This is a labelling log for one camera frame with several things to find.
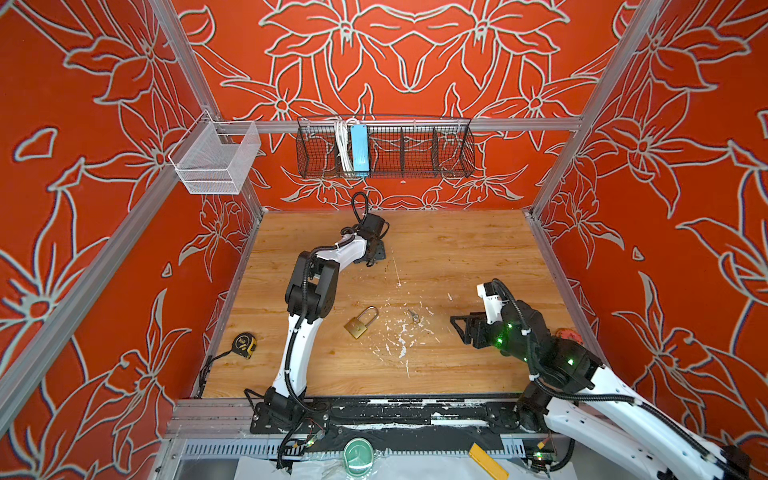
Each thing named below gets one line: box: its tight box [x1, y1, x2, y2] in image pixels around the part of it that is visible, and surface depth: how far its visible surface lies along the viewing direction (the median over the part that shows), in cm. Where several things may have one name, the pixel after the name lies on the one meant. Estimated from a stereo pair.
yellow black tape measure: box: [222, 332, 257, 360], surface depth 85 cm
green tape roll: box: [343, 437, 375, 478], surface depth 69 cm
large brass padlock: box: [343, 305, 379, 340], surface depth 89 cm
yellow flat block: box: [468, 442, 510, 480], surface depth 68 cm
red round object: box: [555, 328, 584, 344], surface depth 86 cm
